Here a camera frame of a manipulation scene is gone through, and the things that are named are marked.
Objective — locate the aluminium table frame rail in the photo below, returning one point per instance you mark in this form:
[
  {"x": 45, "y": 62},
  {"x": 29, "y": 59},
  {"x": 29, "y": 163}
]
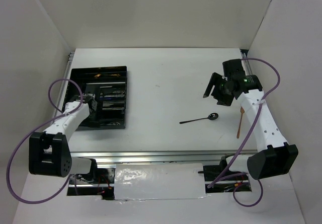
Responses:
[{"x": 165, "y": 87}]

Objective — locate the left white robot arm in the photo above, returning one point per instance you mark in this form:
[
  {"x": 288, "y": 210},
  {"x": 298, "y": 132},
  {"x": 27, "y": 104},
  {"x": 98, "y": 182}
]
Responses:
[{"x": 49, "y": 153}]

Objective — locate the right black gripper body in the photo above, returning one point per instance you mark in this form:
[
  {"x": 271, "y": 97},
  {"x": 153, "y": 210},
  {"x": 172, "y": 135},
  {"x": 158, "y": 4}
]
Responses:
[{"x": 220, "y": 91}]

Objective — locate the gold spoon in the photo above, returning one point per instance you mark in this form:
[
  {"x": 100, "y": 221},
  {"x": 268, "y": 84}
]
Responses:
[{"x": 106, "y": 75}]

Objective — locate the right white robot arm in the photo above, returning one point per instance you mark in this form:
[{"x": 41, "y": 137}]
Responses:
[{"x": 264, "y": 152}]

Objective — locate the black spoon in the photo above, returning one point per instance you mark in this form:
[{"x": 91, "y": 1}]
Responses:
[{"x": 212, "y": 116}]

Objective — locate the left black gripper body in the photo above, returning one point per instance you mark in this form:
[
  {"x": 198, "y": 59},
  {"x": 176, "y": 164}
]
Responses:
[{"x": 96, "y": 116}]

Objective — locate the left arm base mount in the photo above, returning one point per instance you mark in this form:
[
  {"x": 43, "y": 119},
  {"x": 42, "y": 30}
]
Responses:
[{"x": 101, "y": 185}]

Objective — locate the black cutlery tray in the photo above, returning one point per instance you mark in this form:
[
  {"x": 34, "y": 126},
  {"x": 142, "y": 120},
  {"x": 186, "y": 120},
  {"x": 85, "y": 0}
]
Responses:
[{"x": 114, "y": 106}]

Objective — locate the silver ornate fork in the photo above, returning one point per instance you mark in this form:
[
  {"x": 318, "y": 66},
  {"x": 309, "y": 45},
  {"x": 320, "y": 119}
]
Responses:
[{"x": 112, "y": 123}]

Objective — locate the copper fork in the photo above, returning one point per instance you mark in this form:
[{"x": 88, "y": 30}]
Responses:
[{"x": 242, "y": 111}]

